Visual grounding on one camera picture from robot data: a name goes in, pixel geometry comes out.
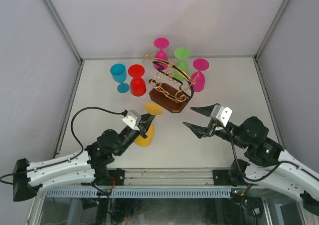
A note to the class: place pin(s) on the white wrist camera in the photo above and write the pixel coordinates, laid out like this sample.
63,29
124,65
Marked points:
221,114
132,119

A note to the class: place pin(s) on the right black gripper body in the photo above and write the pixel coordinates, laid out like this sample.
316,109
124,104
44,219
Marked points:
229,132

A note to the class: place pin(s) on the orange plastic wine glass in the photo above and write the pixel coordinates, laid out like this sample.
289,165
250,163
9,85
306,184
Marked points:
153,109

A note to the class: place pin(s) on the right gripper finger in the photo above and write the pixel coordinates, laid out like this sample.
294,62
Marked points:
208,111
199,131

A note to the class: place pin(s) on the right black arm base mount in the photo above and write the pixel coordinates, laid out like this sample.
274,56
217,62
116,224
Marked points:
222,178

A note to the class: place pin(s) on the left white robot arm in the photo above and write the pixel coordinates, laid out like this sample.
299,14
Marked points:
89,165

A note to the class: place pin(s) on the blue plastic wine glass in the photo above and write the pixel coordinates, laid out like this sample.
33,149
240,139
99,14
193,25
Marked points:
118,73

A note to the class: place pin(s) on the aluminium front rail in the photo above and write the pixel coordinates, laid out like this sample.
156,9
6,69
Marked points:
133,177

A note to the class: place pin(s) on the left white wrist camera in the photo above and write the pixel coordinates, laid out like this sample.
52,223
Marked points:
132,119

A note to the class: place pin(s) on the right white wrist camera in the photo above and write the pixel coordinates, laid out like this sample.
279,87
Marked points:
221,114

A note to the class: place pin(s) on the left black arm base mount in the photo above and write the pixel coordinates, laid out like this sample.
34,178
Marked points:
116,178

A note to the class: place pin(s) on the green plastic wine glass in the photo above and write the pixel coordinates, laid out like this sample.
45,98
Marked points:
181,53

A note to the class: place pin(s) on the red plastic wine glass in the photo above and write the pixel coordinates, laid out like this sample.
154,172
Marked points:
137,84

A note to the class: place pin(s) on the pink wine glass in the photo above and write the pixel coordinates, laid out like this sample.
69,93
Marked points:
200,65
161,43

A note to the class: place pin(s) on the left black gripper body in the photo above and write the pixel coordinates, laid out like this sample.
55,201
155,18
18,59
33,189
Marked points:
127,138

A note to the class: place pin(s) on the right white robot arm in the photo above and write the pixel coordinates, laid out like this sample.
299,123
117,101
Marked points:
259,160

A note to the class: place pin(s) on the gold wire wine glass rack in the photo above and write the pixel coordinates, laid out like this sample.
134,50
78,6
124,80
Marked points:
168,92

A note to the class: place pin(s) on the grey slotted cable duct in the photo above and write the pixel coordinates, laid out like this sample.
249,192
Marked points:
144,193

